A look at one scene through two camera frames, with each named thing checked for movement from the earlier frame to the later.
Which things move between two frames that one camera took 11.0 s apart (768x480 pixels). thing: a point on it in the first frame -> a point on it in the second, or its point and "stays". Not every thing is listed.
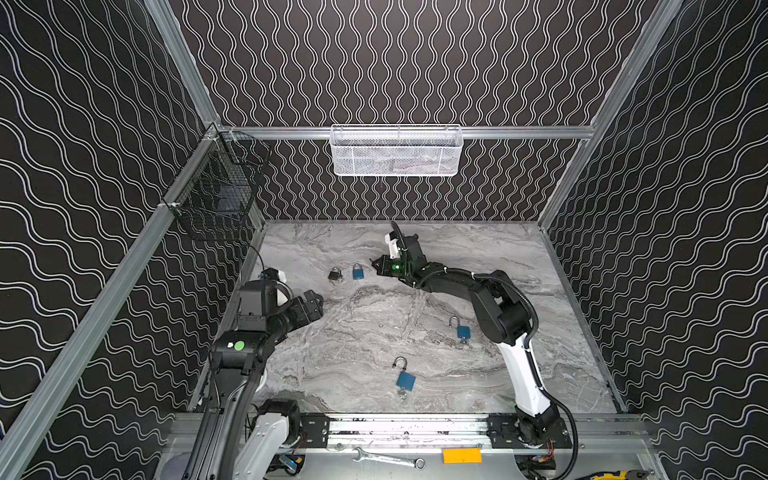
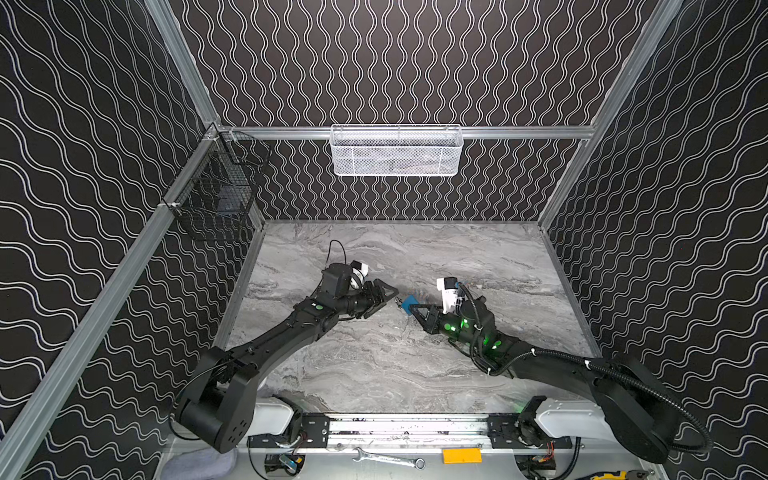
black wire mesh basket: x=215 y=203 stays
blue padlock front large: x=405 y=379 -> x=409 y=300
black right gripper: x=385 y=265 -> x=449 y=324
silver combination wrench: x=418 y=463 stays
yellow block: x=453 y=456 stays
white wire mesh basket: x=396 y=150 stays
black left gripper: x=309 y=306 -> x=369 y=297
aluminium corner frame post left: x=163 y=15 stays
